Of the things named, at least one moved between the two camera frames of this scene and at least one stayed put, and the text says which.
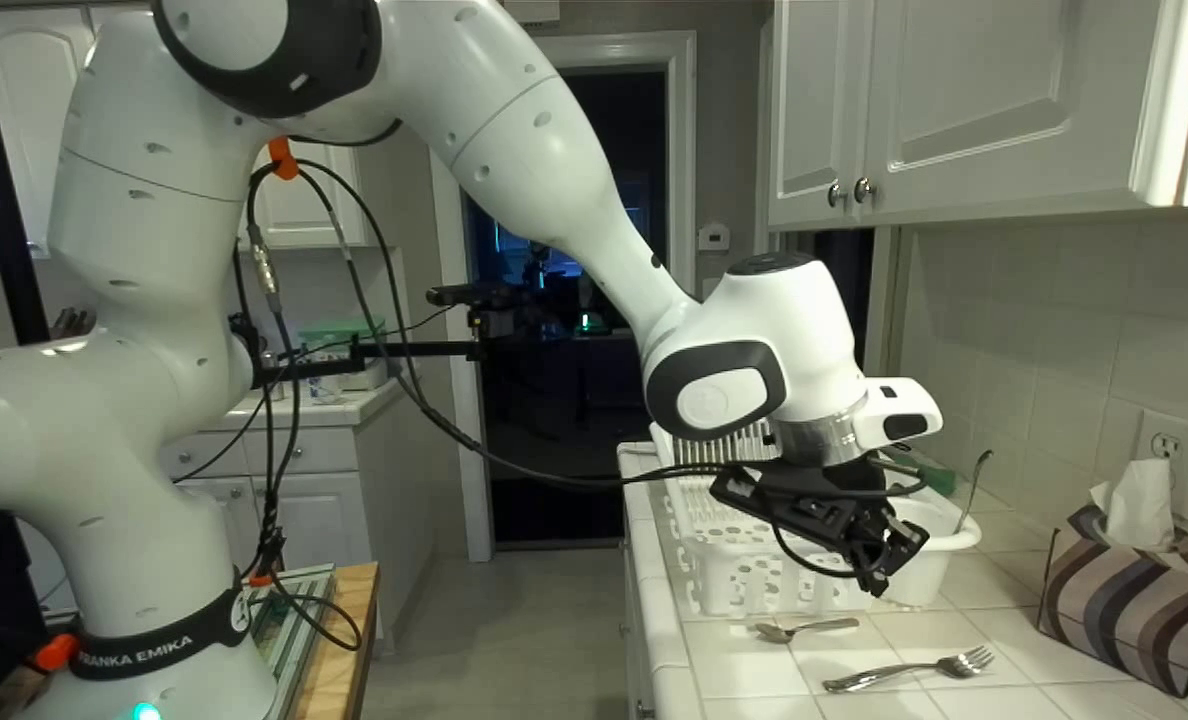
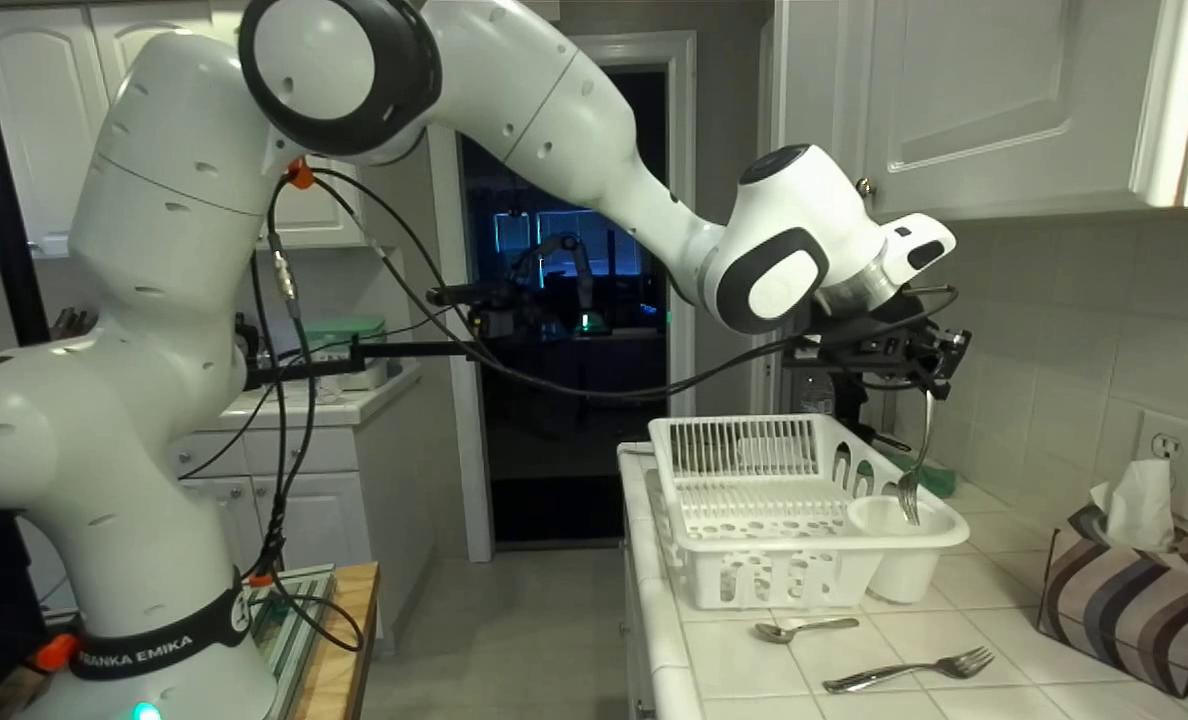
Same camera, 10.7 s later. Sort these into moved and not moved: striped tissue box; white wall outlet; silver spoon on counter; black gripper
Moved: black gripper
Not moved: striped tissue box; silver spoon on counter; white wall outlet
